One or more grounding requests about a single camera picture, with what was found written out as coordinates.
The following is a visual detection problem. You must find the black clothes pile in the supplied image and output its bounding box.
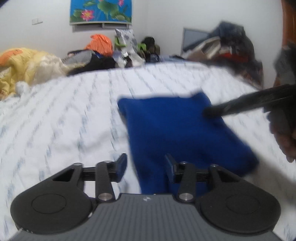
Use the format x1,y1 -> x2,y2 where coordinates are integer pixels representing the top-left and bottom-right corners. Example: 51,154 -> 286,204
64,50 -> 118,76

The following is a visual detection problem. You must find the orange plastic bag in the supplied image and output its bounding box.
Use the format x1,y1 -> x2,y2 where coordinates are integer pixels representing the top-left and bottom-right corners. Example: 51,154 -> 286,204
84,34 -> 113,56

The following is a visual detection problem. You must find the white wall switch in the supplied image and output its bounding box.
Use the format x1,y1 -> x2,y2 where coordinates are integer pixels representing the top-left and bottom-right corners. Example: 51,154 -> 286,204
32,18 -> 43,25

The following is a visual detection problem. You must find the white blue floral bag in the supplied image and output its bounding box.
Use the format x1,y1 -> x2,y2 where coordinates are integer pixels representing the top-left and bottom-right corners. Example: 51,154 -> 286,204
115,28 -> 138,52

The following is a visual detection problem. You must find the yellow orange quilt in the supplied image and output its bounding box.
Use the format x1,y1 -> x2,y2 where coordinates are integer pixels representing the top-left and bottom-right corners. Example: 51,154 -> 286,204
1,48 -> 70,100

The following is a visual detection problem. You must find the white bedsheet with blue script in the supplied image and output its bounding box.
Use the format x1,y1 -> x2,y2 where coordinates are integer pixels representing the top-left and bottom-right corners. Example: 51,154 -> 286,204
1,62 -> 295,240

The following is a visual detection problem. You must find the dark plush toy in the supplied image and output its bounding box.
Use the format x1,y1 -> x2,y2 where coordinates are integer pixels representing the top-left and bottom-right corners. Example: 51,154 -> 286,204
137,37 -> 160,63

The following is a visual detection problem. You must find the grey framed panel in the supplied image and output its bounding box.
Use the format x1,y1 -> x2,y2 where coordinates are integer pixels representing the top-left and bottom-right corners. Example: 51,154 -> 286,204
181,28 -> 209,55

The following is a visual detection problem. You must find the blue knitted sweater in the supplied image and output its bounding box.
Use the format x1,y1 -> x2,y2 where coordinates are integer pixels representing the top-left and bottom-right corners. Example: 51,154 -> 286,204
117,92 -> 258,194

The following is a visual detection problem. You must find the lotus flower wall poster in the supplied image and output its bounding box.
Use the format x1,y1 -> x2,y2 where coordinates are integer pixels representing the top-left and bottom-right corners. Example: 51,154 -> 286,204
70,0 -> 132,25

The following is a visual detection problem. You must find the brown wooden furniture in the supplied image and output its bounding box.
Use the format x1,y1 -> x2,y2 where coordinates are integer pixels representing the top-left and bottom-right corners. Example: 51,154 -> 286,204
281,1 -> 295,46

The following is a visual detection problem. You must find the clothes heap on chair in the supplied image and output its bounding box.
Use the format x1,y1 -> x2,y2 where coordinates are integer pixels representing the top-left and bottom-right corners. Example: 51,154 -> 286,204
182,21 -> 263,89

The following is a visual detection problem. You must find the person's right hand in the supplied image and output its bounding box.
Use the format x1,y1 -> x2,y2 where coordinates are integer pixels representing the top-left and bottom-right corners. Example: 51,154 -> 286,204
268,111 -> 295,163

